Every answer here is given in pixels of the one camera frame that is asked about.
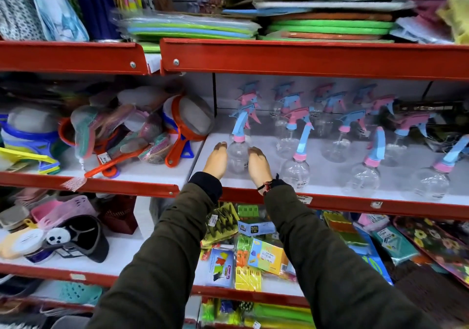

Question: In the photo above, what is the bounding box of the pile of wrapped colourful strainers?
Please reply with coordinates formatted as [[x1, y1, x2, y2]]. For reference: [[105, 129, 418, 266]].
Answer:
[[58, 86, 173, 192]]

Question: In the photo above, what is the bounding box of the white dotted cloth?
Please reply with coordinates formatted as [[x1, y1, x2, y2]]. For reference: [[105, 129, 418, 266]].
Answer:
[[0, 0, 46, 41]]

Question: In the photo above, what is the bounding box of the white panda sponge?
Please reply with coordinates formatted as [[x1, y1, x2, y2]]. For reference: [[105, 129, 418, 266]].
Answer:
[[45, 227, 72, 245]]

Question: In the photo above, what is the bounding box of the person's right hand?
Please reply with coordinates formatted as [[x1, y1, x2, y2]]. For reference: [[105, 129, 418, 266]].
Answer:
[[248, 147, 274, 191]]

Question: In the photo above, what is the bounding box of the yellow plastic utensil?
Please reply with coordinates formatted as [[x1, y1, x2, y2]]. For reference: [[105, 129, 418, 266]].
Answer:
[[0, 146, 61, 175]]

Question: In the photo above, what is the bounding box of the person's left hand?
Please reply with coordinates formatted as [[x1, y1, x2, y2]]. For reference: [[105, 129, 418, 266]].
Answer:
[[203, 141, 229, 180]]

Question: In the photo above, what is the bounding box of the pink plastic basket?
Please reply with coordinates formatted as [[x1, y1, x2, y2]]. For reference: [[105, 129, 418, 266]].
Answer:
[[31, 195, 97, 230]]

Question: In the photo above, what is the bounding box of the teal cloth packet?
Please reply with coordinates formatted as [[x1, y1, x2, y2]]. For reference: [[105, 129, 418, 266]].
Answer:
[[369, 226, 419, 266]]

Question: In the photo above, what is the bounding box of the stack of colourful foam mats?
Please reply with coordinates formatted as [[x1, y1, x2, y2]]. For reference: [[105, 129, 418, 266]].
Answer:
[[222, 0, 431, 44]]

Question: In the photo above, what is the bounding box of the red white metal shelf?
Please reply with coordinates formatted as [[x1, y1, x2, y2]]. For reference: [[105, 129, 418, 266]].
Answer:
[[191, 248, 310, 308], [189, 114, 469, 221], [0, 196, 154, 288], [0, 135, 204, 198]]

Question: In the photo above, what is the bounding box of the clear blue-trigger spray bottle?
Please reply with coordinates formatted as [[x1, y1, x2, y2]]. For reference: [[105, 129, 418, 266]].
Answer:
[[227, 111, 256, 175]]

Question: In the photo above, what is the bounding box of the small blue box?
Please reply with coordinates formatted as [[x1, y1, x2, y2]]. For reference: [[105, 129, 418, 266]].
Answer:
[[237, 219, 276, 237]]

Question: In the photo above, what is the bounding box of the dark floral mat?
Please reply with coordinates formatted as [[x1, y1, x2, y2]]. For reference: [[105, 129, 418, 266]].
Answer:
[[393, 216, 469, 290]]

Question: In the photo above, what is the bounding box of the dark blue folded cloth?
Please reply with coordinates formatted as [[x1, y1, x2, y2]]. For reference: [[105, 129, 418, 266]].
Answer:
[[67, 0, 122, 41]]

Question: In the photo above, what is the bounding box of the yellow cloth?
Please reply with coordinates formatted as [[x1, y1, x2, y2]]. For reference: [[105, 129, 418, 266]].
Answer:
[[437, 0, 469, 45]]

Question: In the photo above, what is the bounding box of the person's left forearm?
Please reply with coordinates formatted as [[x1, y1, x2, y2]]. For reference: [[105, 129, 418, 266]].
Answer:
[[86, 172, 223, 329]]

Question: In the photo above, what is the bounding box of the orange handled mesh strainer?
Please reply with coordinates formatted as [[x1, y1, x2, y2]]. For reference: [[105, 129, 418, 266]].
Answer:
[[162, 94, 215, 168]]

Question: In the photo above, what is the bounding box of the yellow white round container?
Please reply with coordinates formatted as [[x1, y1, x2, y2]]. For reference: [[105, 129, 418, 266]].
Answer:
[[0, 227, 46, 260]]

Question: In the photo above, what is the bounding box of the blue flat packet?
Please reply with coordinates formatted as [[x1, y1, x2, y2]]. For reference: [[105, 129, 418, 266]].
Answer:
[[350, 223, 394, 286]]

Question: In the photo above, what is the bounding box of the group of plastic spray bottles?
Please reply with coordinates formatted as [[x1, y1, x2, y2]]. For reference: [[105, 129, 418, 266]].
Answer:
[[234, 81, 469, 202]]

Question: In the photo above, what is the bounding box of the light blue patterned cloth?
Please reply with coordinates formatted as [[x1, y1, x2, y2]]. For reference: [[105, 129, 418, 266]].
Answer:
[[21, 0, 90, 42]]

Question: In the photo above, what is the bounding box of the black plastic holder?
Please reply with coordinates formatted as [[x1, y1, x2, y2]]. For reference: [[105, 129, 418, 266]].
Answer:
[[43, 215, 110, 264]]

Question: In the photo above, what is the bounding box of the colourful cardboard box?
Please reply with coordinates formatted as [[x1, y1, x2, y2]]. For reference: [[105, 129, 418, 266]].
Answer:
[[248, 237, 289, 276]]

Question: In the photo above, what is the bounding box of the pack of green clips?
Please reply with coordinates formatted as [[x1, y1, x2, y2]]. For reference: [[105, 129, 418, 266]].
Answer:
[[200, 202, 241, 247]]

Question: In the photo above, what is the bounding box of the stack of blue plastic strainers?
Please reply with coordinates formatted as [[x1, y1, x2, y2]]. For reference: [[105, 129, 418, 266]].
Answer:
[[0, 106, 62, 158]]

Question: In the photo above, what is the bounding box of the blue white packet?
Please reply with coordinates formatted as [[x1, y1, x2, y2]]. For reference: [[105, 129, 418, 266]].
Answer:
[[206, 248, 236, 289]]

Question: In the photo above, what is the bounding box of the pack of green sponges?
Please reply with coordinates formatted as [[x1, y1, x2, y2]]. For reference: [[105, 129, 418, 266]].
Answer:
[[322, 211, 370, 248]]

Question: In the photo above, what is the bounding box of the person's right forearm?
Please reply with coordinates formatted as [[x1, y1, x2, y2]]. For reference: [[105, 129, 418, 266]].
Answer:
[[263, 179, 438, 329]]

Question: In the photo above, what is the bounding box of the dark red plastic basket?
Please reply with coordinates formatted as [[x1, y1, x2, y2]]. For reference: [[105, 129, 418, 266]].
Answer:
[[98, 195, 139, 235]]

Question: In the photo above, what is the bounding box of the teal rubber clog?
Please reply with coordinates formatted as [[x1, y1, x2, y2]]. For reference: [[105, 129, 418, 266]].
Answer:
[[58, 281, 103, 306]]

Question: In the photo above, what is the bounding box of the pack of yellow pegs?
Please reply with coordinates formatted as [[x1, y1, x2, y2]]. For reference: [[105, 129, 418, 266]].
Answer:
[[234, 265, 263, 292]]

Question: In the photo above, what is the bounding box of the stack of wrapped green mats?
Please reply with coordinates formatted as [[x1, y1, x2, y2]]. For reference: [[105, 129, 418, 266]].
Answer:
[[111, 10, 261, 53]]

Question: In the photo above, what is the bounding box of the pile of green packets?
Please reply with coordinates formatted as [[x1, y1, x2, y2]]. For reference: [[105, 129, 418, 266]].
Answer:
[[199, 299, 316, 329]]

